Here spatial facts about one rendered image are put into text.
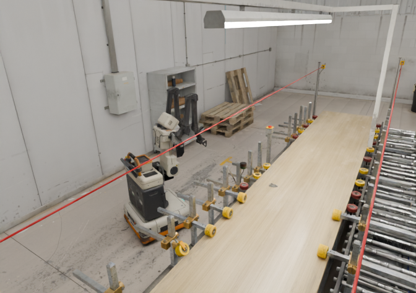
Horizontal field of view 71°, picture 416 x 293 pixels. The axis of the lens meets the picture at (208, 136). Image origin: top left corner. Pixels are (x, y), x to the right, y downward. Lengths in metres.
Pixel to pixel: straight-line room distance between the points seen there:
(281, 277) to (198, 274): 0.50
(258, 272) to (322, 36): 9.08
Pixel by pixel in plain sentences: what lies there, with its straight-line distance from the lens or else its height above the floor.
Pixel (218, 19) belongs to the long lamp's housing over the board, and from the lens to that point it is 1.50.
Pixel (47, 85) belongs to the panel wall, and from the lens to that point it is 4.33.
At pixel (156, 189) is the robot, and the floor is 0.66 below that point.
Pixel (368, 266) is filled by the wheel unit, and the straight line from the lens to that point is 2.12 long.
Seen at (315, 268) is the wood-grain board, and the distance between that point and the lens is 2.09.
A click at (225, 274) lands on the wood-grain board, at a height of 0.90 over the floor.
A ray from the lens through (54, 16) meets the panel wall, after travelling 4.41.
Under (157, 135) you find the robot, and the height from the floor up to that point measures 1.16.
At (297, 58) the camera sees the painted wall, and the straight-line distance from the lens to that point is 10.66.
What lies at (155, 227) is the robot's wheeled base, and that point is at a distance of 3.48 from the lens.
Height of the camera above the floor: 2.32
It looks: 21 degrees down
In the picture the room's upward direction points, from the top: 2 degrees counter-clockwise
